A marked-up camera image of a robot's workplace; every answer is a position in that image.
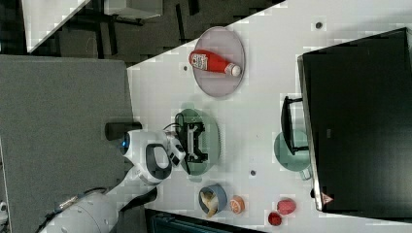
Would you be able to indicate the green plastic strainer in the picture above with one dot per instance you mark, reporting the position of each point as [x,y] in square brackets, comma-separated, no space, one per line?
[209,142]

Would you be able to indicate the strawberry toy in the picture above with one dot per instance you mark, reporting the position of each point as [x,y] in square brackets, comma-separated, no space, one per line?
[286,206]

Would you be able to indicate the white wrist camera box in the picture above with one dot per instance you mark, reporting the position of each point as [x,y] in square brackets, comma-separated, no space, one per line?
[176,151]

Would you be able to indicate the green mug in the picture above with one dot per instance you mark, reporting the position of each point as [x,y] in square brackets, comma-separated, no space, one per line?
[295,162]

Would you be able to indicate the red round fruit toy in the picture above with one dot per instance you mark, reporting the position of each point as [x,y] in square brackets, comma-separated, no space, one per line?
[275,219]

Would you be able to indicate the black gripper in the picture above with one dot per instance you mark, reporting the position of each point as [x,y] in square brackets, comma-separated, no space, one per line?
[189,130]

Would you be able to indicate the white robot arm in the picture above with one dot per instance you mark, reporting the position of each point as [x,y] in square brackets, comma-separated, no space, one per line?
[153,155]

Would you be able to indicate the pink round plate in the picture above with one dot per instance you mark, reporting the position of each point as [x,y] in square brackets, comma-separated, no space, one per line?
[228,45]

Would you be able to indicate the red ketchup bottle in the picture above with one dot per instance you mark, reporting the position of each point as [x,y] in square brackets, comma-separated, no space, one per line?
[209,61]

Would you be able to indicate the orange slice toy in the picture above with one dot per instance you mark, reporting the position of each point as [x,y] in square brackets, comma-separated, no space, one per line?
[237,204]

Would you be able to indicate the black toaster oven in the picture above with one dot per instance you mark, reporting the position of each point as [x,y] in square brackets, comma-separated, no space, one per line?
[357,105]

